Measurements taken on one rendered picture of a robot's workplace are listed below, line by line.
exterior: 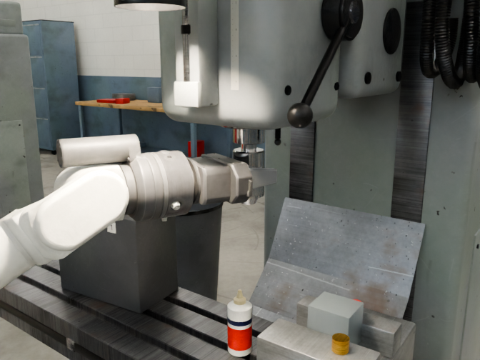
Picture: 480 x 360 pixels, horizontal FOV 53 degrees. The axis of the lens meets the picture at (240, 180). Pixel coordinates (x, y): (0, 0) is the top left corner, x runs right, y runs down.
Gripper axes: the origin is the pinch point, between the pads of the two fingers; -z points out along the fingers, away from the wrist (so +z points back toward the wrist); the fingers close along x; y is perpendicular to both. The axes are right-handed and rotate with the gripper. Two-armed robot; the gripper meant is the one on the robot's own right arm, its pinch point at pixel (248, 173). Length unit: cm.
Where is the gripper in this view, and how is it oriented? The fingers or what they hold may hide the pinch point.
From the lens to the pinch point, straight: 71.0
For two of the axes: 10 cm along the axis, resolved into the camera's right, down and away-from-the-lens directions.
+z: -8.5, 1.1, -5.1
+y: -0.1, 9.7, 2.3
